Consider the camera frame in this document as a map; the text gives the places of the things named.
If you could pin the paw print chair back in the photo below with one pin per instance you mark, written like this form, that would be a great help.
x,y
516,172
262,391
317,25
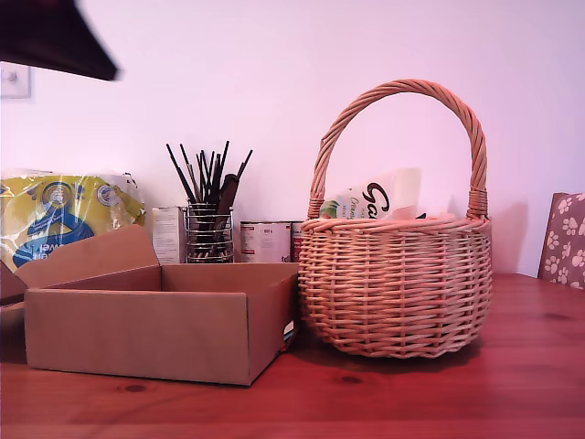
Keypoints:
x,y
564,238

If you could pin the white wall light switch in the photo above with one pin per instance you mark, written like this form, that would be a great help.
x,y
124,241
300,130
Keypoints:
x,y
16,82

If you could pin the blue white card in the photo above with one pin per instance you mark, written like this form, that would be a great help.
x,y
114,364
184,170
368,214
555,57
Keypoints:
x,y
289,336

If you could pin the yellow blue kitchen towel pack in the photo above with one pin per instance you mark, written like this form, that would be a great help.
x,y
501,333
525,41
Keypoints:
x,y
50,215

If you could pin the tin can white label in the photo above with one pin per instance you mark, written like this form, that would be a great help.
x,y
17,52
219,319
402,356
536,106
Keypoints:
x,y
265,238

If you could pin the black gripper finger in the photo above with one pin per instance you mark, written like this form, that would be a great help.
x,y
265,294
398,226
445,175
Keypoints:
x,y
50,36

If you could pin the tin can red label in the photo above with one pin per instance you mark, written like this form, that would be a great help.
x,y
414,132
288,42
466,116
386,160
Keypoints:
x,y
297,242

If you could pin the white carton box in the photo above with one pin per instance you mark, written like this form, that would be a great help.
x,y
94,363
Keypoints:
x,y
166,233

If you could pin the white green egg bag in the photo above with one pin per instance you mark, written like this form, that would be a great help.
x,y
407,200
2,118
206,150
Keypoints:
x,y
388,194

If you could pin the thin black stick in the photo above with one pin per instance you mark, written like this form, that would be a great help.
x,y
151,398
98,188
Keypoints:
x,y
189,171
245,162
223,160
180,174

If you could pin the open brown cardboard box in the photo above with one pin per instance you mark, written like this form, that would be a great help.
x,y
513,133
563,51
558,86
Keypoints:
x,y
137,334

